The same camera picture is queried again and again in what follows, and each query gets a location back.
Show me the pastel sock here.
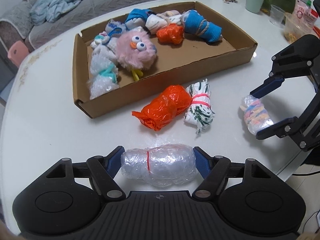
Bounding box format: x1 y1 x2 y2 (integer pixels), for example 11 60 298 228
240 95 274 135

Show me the clear bubble wrap red band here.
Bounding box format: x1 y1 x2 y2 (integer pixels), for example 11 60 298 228
120 144 197 187

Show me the white green striped sock bundle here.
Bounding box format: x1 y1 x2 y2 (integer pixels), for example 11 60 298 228
184 79 215 134

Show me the long orange plastic bundle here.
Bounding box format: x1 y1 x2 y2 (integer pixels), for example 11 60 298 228
131 85 191 132

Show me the bubble wrap teal tie bundle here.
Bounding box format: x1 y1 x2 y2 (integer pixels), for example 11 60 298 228
87 51 119 100

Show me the brown cardboard tray box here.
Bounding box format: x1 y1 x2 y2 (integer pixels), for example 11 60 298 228
72 0 258 119

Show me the blue cloth rope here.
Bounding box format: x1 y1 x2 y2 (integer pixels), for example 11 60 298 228
180 10 222 43

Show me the small orange plastic bundle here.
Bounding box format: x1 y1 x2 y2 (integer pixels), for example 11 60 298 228
156 23 184 45

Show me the grey sock blue trim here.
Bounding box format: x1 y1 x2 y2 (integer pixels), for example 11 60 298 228
93 27 123 65

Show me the pink fluffy monster toy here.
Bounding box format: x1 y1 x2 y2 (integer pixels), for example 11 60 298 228
116 29 157 71

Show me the lavender cloth beige tie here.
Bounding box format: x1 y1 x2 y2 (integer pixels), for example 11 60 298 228
157 10 180 21

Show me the white cloth beige tie bundle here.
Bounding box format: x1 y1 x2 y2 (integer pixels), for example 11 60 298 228
145 14 182 35

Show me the blue sock pink band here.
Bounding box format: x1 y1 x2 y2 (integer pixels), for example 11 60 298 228
125 9 153 30

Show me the white teal pink sock ball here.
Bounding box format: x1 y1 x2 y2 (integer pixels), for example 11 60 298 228
90 33 110 49

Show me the grey blue patterned sock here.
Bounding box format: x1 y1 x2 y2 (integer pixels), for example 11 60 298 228
105 19 127 37

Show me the clear snack container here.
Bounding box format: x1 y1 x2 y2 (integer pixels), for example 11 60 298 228
283 13 317 43

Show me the pink snack packet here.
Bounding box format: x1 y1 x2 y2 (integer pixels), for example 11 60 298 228
292 0 319 29

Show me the clear plastic cup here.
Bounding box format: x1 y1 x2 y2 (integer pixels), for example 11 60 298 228
269 4 285 26

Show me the mint green plastic cup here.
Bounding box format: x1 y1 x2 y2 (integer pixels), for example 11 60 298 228
245 0 264 14

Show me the pink plastic stool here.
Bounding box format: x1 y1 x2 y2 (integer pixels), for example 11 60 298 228
8 41 29 68

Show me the grey quilted sofa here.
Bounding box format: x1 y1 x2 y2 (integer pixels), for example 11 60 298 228
1 0 155 51

